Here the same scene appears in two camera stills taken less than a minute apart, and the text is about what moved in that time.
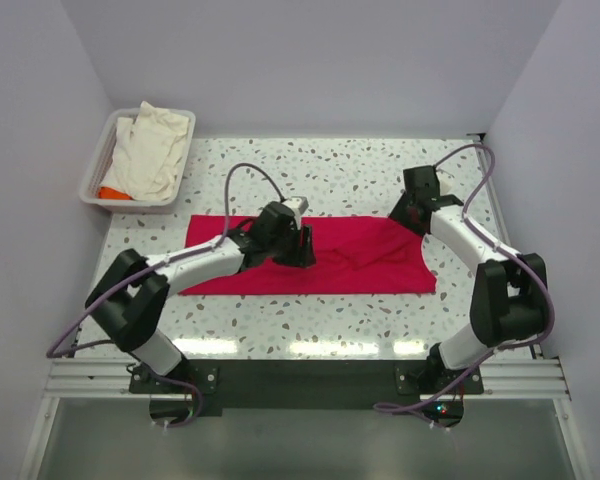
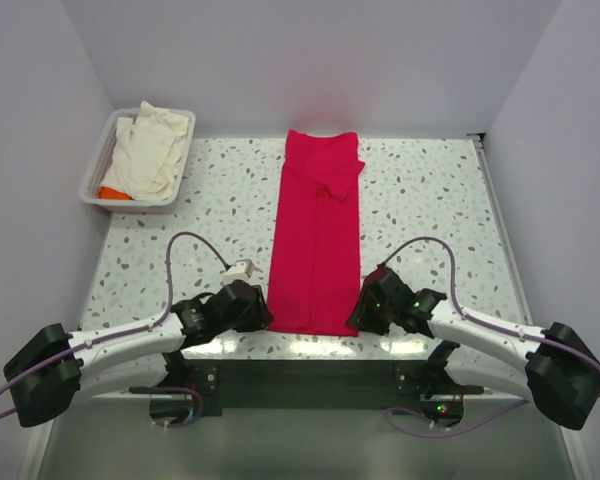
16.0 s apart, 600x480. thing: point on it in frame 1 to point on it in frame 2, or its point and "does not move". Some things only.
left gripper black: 302,254 to 260,316
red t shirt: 353,255 to 316,252
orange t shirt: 109,193 does not move
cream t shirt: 148,152 does not move
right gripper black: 399,214 to 360,316
